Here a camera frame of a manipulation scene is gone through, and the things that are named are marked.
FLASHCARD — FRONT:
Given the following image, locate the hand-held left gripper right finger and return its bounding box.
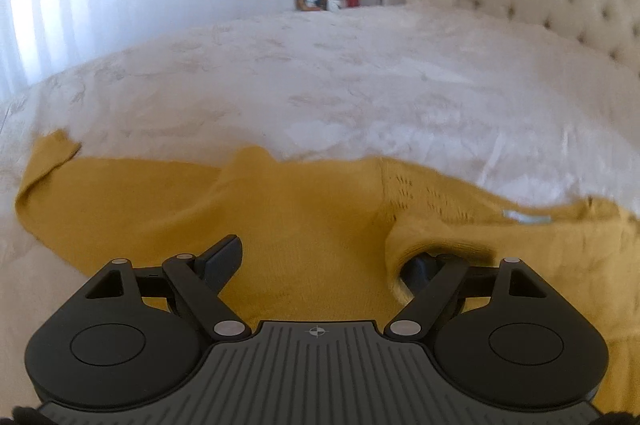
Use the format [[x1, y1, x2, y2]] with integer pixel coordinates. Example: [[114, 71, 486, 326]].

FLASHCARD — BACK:
[[383, 253, 547, 340]]

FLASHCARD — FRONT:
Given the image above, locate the white floral bedspread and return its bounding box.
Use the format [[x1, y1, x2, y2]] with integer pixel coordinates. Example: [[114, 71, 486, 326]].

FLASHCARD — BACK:
[[0, 3, 640, 425]]

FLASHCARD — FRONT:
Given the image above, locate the mustard yellow knit sweater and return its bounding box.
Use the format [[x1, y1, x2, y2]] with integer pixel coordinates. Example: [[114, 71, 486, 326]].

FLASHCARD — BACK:
[[15, 130, 640, 425]]

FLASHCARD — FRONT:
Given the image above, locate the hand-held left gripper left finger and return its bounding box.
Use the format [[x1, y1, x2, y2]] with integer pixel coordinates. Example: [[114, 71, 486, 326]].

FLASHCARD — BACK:
[[85, 234, 252, 342]]

